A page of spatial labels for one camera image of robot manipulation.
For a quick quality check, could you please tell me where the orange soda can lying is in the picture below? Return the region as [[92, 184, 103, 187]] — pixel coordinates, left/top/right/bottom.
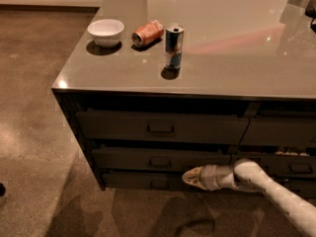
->
[[131, 20, 164, 47]]

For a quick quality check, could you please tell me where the blue silver energy drink can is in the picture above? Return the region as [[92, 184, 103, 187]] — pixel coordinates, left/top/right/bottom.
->
[[165, 23, 184, 70]]

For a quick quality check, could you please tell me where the white cream gripper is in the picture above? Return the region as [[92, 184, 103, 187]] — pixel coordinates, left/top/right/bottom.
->
[[182, 165, 237, 191]]

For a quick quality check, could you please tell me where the dark object on floor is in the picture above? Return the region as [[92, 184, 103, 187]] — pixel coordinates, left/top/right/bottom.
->
[[0, 183, 6, 197]]

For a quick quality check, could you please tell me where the white ceramic bowl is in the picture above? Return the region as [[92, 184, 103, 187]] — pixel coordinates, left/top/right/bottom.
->
[[87, 19, 124, 48]]

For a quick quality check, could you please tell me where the dark object at right edge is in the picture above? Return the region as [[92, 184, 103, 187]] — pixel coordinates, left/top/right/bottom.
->
[[305, 0, 316, 18]]

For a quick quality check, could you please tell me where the dark cabinet counter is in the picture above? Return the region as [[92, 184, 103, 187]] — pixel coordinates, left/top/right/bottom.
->
[[52, 0, 316, 189]]

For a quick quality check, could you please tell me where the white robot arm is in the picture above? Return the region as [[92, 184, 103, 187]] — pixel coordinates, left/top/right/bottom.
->
[[182, 159, 316, 237]]

